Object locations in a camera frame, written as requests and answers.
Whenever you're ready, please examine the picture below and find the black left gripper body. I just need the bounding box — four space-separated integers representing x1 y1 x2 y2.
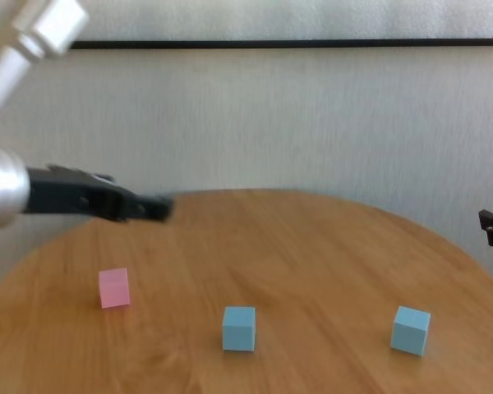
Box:
24 163 124 223

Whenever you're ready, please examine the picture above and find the black wall rail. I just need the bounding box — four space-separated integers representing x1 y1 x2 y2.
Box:
71 39 493 51

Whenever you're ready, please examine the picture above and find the light blue foam cube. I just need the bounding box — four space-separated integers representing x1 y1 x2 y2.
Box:
221 305 256 353
389 305 431 357

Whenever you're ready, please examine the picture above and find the pink foam cube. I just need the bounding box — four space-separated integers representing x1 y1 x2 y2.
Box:
98 268 131 309

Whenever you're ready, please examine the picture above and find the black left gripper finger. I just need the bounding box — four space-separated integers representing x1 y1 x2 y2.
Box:
118 193 176 225

